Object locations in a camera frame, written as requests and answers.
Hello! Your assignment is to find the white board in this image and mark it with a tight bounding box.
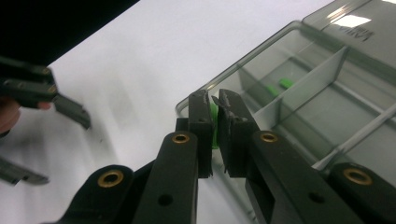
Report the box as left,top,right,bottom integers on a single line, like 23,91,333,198
0,0,336,224

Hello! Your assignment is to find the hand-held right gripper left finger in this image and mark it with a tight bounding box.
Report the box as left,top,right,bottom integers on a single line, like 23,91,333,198
188,89,216,179

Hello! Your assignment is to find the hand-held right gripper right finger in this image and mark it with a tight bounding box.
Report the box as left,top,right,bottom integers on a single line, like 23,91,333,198
211,88,261,178

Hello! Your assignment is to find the grey transparent organizer box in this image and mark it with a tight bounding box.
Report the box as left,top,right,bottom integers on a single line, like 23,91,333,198
175,0,396,224

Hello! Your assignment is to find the small green block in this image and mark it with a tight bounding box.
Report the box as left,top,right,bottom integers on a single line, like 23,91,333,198
265,84,280,98
209,102,219,150
277,77,295,91

